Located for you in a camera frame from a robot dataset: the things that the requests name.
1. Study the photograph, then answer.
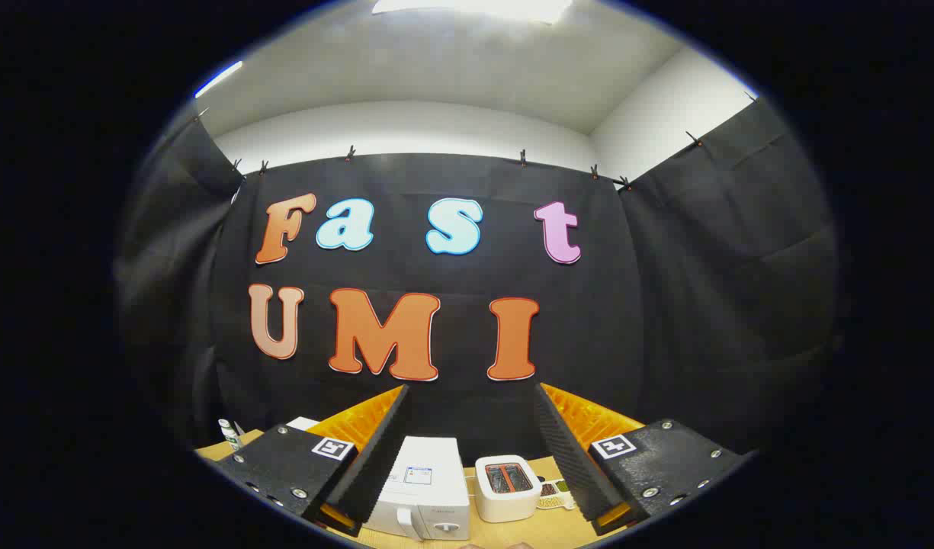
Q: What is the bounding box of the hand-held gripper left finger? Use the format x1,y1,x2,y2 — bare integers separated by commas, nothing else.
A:
213,384,411,538

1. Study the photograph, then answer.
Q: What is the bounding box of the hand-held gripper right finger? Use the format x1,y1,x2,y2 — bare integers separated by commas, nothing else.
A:
533,381,746,536

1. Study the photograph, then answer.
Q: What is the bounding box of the white microwave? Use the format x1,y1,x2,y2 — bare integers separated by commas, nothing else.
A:
364,436,471,542

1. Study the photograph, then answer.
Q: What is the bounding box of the white divided dish of beans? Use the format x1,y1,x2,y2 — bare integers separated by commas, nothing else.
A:
538,478,576,510

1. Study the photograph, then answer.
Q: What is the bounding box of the white toaster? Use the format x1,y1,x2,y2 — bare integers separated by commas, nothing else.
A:
474,455,544,524

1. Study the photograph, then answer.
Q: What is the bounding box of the row of small cloth clips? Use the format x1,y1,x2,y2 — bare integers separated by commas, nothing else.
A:
196,91,759,191

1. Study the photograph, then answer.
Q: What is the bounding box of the ceiling strip light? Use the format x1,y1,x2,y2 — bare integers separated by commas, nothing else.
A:
194,61,244,98

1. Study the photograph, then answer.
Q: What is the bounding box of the ceiling light panel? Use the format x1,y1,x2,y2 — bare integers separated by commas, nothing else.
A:
371,0,574,24

